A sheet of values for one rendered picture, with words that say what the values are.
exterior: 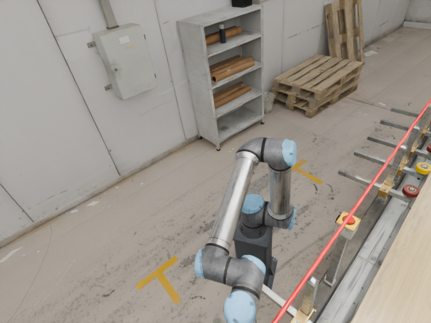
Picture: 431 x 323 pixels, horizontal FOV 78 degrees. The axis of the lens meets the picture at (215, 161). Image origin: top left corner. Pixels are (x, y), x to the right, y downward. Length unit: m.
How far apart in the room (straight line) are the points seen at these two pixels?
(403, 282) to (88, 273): 2.37
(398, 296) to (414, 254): 0.25
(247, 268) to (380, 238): 1.22
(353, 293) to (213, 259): 0.99
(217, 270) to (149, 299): 1.59
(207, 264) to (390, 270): 0.91
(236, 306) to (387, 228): 1.40
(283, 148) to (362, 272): 0.94
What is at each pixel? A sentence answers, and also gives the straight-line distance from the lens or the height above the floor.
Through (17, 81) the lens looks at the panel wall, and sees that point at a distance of 2.86.
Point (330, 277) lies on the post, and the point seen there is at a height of 0.78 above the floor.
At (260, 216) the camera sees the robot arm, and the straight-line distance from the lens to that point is 1.70.
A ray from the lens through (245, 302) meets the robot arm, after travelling 0.87.
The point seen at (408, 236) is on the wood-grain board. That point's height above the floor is 0.90.
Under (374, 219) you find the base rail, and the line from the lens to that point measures 1.97.
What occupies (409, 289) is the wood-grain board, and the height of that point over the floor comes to 0.90.
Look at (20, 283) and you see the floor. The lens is 3.17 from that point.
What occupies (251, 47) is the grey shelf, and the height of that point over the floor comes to 1.07.
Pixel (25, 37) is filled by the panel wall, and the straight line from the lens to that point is 2.82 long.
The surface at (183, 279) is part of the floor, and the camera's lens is 2.47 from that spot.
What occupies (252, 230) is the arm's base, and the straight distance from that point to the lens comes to 1.82.
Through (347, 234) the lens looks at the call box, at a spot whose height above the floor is 1.18.
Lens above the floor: 2.15
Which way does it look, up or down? 39 degrees down
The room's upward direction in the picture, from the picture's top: 9 degrees counter-clockwise
